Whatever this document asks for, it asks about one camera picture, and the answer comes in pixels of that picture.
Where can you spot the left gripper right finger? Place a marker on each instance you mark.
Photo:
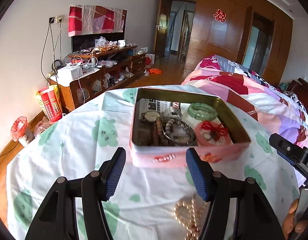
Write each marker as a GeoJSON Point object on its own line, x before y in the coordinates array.
{"type": "Point", "coordinates": [239, 207]}

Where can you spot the red knot charm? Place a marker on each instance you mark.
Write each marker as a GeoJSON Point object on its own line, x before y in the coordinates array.
{"type": "Point", "coordinates": [216, 132]}

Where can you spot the green jade bangle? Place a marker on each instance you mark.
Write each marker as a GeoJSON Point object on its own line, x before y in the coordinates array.
{"type": "Point", "coordinates": [202, 112]}

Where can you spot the silver metal bangle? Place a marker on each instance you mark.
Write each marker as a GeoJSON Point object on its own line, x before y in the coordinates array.
{"type": "Point", "coordinates": [178, 132]}

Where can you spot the pink metal jewelry tin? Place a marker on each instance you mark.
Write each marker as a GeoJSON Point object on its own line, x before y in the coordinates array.
{"type": "Point", "coordinates": [150, 148]}

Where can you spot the right hand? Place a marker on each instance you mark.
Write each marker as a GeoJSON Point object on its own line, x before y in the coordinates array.
{"type": "Point", "coordinates": [289, 222]}

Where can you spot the patchwork pink purple quilt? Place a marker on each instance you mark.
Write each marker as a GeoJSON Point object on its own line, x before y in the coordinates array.
{"type": "Point", "coordinates": [245, 89]}

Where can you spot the dark wooden headboard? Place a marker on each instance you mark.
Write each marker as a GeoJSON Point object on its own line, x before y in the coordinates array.
{"type": "Point", "coordinates": [300, 88]}

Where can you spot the white green patterned tablecloth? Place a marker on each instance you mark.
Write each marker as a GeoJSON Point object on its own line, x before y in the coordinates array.
{"type": "Point", "coordinates": [142, 206]}

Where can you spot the red plastic bag bin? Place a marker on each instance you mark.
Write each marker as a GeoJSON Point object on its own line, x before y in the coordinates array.
{"type": "Point", "coordinates": [20, 131]}

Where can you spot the red yellow gift box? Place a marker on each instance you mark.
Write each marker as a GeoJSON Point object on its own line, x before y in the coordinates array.
{"type": "Point", "coordinates": [50, 103]}

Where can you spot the silver wristwatch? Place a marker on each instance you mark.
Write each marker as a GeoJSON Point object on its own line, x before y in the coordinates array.
{"type": "Point", "coordinates": [151, 116]}

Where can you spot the wooden TV cabinet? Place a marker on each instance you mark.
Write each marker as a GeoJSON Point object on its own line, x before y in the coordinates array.
{"type": "Point", "coordinates": [95, 81]}

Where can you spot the white box on cabinet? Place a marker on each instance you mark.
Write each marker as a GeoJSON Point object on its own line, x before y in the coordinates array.
{"type": "Point", "coordinates": [70, 72]}

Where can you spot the wooden wardrobe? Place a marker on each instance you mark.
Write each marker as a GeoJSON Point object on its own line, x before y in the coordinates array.
{"type": "Point", "coordinates": [229, 39]}

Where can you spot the red double happiness decal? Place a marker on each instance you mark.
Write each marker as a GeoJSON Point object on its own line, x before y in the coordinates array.
{"type": "Point", "coordinates": [220, 16]}

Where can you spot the orange object on floor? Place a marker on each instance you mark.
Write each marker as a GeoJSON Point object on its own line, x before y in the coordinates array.
{"type": "Point", "coordinates": [154, 71]}

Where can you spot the wooden door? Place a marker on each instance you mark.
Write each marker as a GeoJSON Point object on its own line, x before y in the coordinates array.
{"type": "Point", "coordinates": [161, 32]}

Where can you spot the black television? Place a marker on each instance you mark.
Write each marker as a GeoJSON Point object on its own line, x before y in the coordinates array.
{"type": "Point", "coordinates": [80, 42]}

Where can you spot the red pink patchwork cloth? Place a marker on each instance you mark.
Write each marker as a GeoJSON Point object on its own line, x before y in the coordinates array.
{"type": "Point", "coordinates": [95, 19]}

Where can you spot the wall power socket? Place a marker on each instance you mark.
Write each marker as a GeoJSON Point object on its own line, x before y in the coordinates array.
{"type": "Point", "coordinates": [56, 19]}

